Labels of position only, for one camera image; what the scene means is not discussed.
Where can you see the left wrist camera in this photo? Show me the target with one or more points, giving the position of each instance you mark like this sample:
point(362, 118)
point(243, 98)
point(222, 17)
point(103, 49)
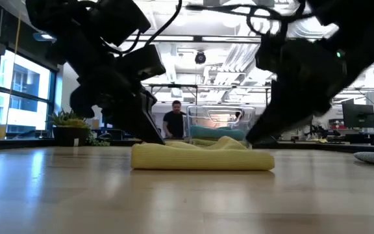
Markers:
point(141, 63)

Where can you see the neighbouring station robot arm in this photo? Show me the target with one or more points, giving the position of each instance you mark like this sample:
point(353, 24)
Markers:
point(320, 131)

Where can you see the black neighbouring station frame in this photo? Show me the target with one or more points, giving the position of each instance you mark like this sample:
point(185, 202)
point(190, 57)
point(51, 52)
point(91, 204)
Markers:
point(174, 85)

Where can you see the person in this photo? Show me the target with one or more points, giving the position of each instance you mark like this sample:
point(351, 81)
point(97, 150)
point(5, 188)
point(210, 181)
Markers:
point(174, 122)

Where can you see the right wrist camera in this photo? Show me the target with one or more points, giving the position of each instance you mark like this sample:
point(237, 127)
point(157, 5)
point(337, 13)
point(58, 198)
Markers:
point(268, 53)

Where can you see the black ceiling spotlight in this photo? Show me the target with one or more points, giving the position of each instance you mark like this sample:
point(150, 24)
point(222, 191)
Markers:
point(200, 57)

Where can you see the black office desk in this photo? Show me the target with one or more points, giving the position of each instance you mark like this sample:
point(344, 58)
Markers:
point(362, 136)

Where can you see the teal microfiber towel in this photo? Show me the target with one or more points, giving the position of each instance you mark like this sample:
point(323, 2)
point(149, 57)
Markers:
point(216, 133)

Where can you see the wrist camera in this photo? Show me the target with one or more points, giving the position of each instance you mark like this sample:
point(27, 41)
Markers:
point(141, 63)
point(268, 53)

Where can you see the yellow microfiber towel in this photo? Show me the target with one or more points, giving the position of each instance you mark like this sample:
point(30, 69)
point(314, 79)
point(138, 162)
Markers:
point(200, 159)

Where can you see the potted succulent plant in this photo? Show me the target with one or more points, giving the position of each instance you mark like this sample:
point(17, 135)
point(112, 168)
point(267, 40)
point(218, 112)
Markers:
point(70, 125)

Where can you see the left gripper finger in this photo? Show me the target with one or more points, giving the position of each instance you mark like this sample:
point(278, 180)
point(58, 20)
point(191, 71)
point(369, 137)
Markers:
point(135, 120)

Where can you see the black computer monitor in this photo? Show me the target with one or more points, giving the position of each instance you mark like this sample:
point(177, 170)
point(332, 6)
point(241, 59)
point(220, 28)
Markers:
point(357, 115)

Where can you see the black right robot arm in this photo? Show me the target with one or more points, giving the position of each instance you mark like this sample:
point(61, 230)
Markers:
point(362, 26)

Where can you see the clear plastic bin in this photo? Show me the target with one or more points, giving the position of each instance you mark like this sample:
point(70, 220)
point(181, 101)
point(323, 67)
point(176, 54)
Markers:
point(219, 113)

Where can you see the black overhead light bar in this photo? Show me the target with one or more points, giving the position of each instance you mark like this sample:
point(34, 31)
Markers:
point(206, 38)

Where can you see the small yellow bin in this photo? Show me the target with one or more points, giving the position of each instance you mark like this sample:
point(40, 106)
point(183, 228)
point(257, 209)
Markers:
point(0, 132)

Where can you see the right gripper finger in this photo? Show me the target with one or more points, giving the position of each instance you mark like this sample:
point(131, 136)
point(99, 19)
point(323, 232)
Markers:
point(287, 113)

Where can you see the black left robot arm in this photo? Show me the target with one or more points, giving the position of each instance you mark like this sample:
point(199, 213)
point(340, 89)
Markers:
point(76, 26)

